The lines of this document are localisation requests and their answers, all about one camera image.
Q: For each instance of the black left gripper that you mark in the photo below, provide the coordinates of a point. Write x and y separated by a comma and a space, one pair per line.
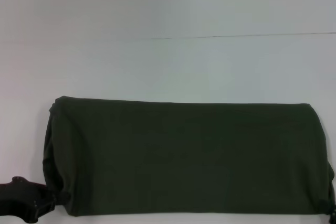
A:
23, 199

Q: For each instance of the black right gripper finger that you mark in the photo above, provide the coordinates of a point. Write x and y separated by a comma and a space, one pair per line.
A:
332, 212

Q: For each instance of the dark green FREE t-shirt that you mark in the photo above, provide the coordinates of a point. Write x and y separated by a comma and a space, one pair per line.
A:
183, 155

